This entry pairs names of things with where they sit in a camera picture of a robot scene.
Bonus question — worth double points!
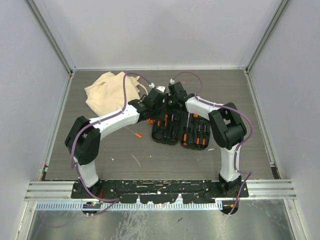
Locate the orange black needle-nose pliers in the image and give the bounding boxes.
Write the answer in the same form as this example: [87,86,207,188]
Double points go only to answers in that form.
[157,120,167,130]

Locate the thin orange tip screwdriver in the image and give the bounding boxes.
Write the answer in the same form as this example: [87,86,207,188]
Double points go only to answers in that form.
[182,113,190,146]

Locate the black plastic tool case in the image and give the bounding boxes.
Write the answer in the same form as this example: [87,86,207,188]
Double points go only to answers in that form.
[147,110,211,150]

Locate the thin orange-tip screwdriver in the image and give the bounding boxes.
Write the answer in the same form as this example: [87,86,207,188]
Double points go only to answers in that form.
[123,126,142,138]

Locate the small orange black screwdriver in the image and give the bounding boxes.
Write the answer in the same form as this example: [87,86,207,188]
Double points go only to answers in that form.
[195,125,200,145]

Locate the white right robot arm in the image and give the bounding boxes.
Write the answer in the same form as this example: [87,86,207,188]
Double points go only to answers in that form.
[168,79,248,197]

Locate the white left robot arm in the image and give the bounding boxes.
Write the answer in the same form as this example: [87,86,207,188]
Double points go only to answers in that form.
[64,86,166,198]

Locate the beige cloth bag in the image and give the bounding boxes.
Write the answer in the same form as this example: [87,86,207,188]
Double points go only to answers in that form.
[84,71,148,117]

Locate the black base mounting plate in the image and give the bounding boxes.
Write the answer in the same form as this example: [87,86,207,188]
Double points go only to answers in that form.
[71,179,250,204]

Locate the aluminium front rail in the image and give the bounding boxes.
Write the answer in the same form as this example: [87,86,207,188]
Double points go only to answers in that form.
[24,179,297,202]

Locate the perforated cable tray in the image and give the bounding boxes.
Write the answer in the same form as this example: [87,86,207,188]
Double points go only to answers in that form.
[35,201,223,211]

